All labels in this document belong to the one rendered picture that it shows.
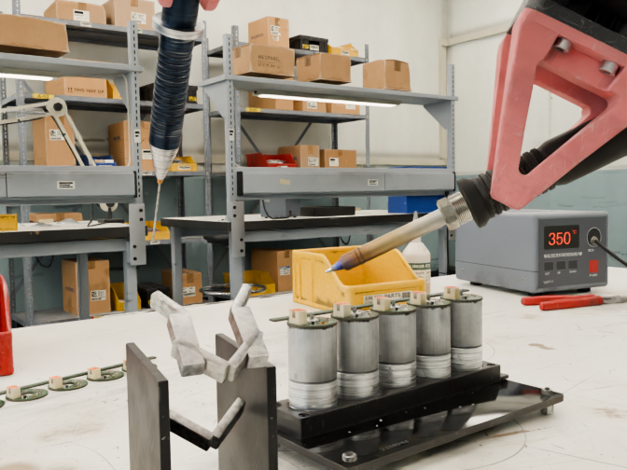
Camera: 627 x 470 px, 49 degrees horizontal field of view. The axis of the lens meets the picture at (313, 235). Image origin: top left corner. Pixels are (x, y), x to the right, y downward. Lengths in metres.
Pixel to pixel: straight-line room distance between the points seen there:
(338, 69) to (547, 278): 2.57
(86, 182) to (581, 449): 2.38
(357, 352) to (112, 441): 0.13
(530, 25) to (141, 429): 0.21
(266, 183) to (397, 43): 3.70
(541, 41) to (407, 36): 6.26
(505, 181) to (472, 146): 6.26
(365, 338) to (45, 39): 2.43
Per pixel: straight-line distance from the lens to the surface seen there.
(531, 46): 0.31
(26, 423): 0.43
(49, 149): 4.35
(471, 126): 6.59
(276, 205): 3.15
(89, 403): 0.45
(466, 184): 0.32
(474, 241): 0.89
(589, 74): 0.32
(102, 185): 2.65
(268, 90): 3.22
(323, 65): 3.25
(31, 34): 2.70
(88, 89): 4.40
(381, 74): 3.51
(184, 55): 0.23
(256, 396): 0.21
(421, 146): 6.54
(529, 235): 0.81
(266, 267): 5.15
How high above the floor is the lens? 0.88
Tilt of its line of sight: 4 degrees down
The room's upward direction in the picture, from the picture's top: 1 degrees counter-clockwise
